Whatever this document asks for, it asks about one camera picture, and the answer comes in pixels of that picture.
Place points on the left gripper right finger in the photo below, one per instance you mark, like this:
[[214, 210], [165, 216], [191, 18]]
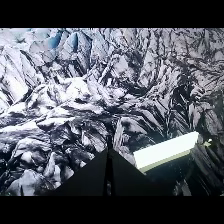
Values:
[[130, 181]]

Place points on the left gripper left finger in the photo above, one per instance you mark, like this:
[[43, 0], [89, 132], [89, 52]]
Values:
[[90, 180]]

